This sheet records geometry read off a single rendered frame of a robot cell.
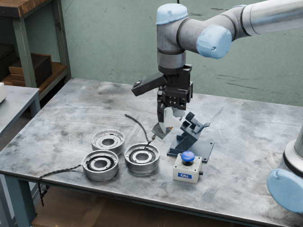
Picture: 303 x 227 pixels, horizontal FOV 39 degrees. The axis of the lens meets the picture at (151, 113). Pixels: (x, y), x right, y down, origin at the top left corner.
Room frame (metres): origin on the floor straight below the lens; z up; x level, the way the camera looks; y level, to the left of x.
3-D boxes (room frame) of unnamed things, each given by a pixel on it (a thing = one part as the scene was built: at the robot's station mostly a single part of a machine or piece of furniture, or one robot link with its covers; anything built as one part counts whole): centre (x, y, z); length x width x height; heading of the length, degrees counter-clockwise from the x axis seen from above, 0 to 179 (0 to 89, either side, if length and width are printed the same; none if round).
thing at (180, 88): (1.02, -0.06, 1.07); 0.09 x 0.08 x 0.12; 70
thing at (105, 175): (0.99, 0.15, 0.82); 0.10 x 0.10 x 0.04
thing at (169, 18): (1.02, -0.06, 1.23); 0.09 x 0.08 x 0.11; 46
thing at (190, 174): (0.96, -0.11, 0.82); 0.08 x 0.07 x 0.05; 72
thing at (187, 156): (0.96, -0.10, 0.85); 0.04 x 0.04 x 0.05
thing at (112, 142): (1.10, 0.14, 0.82); 0.10 x 0.10 x 0.04
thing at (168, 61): (1.02, -0.06, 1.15); 0.08 x 0.08 x 0.05
